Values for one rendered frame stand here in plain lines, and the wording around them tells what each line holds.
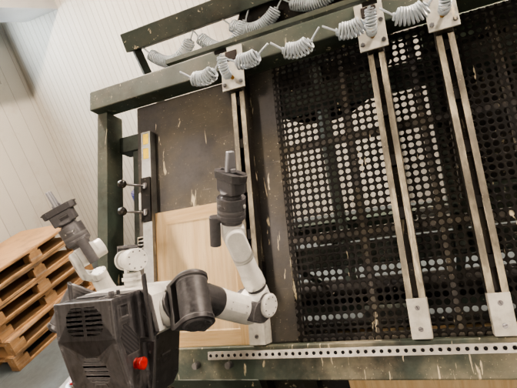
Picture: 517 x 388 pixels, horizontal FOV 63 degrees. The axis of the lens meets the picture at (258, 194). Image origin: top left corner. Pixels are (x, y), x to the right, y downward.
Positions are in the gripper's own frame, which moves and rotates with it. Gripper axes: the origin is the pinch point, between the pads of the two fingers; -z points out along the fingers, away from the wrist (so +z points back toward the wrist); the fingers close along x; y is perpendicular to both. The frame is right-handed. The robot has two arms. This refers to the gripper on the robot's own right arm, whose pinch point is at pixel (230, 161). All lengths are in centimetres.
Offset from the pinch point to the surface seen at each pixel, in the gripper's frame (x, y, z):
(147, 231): 64, 0, 43
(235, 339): 13, 9, 74
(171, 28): 116, 47, -43
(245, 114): 38, 35, -7
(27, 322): 281, -25, 195
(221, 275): 27, 14, 54
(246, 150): 32.1, 31.1, 6.4
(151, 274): 54, -4, 59
